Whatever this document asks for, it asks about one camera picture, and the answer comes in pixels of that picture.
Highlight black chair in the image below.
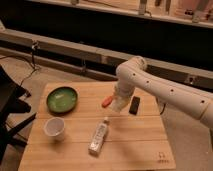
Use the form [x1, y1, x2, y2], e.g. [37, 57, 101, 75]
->
[0, 65, 36, 163]

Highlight black rectangular block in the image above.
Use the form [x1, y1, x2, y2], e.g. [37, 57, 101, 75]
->
[129, 96, 140, 115]

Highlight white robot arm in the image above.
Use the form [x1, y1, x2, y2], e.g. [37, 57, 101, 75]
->
[111, 56, 213, 130]

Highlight black floor cable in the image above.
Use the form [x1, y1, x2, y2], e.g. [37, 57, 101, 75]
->
[0, 43, 42, 88]

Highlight grey metal rail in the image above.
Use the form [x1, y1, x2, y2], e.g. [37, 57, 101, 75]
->
[0, 29, 213, 92]

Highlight white plastic bottle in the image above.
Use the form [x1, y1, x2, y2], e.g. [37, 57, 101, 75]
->
[88, 117, 109, 156]

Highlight white paper cup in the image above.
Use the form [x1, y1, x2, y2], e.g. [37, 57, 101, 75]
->
[43, 117, 65, 141]

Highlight green ceramic bowl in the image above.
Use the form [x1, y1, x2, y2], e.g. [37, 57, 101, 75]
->
[46, 87, 78, 113]

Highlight orange carrot toy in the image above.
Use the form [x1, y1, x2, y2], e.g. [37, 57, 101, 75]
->
[102, 96, 114, 108]

